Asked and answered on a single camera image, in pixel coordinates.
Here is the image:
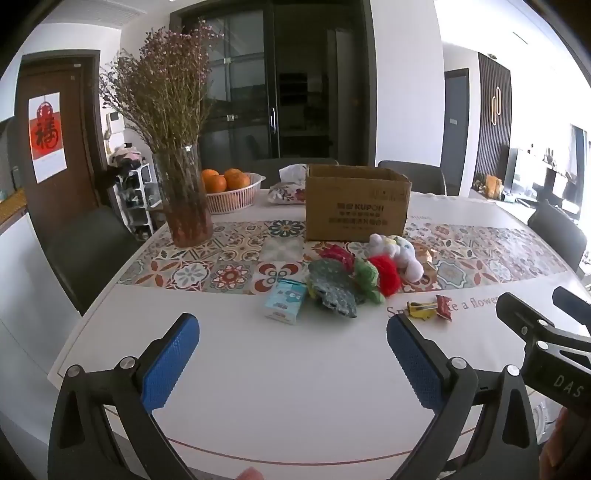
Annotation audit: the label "person's right hand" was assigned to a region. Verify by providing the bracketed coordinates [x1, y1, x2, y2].
[538, 406, 591, 480]

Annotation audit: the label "dried purple flowers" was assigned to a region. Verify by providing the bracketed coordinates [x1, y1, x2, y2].
[99, 21, 225, 153]

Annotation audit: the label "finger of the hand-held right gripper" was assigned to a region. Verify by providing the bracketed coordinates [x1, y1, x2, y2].
[496, 292, 559, 352]
[553, 286, 591, 334]

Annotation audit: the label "dark green patterned cloth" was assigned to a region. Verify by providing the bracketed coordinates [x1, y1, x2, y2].
[307, 259, 358, 319]

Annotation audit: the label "glass vase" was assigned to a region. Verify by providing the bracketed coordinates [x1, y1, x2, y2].
[152, 143, 214, 247]

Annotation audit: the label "small yellow packet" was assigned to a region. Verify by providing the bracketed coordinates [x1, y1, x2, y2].
[406, 301, 437, 320]

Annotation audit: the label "red pom-pom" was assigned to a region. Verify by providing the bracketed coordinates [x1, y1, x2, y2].
[369, 255, 400, 296]

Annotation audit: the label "floral tissue box cover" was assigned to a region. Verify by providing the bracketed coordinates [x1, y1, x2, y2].
[268, 164, 309, 204]

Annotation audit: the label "light blue tissue packet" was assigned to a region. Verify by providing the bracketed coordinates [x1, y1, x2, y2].
[264, 278, 309, 325]

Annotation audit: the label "gold biscuit packet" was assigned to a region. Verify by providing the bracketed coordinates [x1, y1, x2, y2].
[411, 240, 439, 278]

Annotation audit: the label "patterned tile table runner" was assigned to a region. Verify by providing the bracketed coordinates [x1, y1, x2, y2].
[117, 219, 568, 296]

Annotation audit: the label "brown wooden door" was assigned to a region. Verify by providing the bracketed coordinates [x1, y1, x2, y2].
[16, 51, 112, 259]

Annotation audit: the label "white sideboard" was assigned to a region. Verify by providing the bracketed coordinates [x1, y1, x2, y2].
[471, 185, 536, 224]

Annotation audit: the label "red and green crochet piece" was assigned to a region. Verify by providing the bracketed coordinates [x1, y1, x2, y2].
[318, 244, 356, 273]

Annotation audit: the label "dark slatted wall panel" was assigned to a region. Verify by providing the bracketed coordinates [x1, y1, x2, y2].
[475, 53, 513, 190]

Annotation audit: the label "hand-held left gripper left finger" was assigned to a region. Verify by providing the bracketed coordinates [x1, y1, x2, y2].
[47, 313, 201, 480]

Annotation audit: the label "white plush toy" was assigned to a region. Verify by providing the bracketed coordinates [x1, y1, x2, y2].
[367, 234, 424, 281]

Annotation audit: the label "white shoe rack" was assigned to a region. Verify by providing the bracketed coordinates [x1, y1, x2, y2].
[115, 164, 155, 241]

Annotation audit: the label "black glass sliding door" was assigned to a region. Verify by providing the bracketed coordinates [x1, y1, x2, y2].
[170, 0, 377, 167]

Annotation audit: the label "pile of clothes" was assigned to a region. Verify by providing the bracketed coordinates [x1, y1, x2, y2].
[110, 144, 145, 169]

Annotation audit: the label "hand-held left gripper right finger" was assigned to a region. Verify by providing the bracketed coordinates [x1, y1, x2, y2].
[386, 315, 541, 480]

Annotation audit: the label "red and white door poster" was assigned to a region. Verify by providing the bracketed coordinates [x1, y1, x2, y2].
[28, 92, 69, 182]

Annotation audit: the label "dark grey chair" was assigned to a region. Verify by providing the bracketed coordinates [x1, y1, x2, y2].
[527, 199, 588, 273]
[46, 205, 139, 317]
[378, 160, 448, 196]

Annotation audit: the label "brown cardboard box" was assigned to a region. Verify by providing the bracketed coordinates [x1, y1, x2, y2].
[305, 164, 413, 243]

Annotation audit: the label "dark interior door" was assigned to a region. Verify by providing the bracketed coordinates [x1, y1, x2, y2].
[441, 69, 470, 197]

